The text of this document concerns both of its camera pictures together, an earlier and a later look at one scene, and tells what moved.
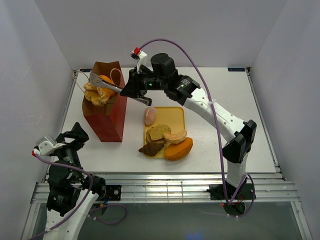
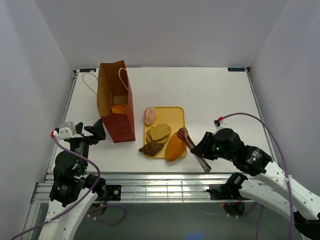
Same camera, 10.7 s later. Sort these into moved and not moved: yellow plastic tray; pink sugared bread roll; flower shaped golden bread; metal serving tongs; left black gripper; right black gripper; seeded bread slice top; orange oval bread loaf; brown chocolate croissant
Moved: left black gripper; flower shaped golden bread; orange oval bread loaf; right black gripper; metal serving tongs
Not moved: seeded bread slice top; yellow plastic tray; brown chocolate croissant; pink sugared bread roll
